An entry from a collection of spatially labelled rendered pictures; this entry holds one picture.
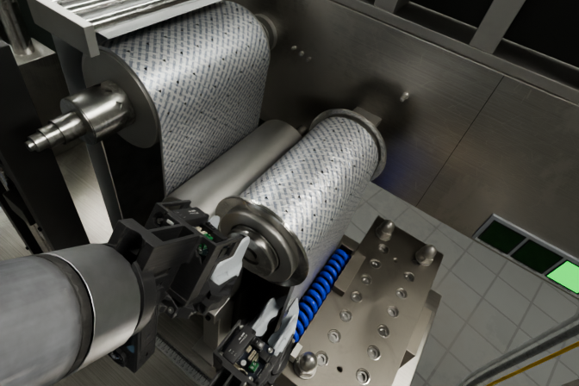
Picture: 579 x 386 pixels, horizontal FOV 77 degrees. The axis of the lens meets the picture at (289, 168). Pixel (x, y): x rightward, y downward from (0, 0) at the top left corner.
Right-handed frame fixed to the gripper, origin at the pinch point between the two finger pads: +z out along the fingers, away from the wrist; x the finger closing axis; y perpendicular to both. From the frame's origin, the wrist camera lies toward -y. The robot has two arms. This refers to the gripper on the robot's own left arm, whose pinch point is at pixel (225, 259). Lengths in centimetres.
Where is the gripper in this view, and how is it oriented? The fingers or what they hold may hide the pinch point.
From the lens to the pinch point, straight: 47.2
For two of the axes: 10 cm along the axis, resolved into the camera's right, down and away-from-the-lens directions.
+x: -8.2, -4.9, 2.9
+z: 3.2, 0.3, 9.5
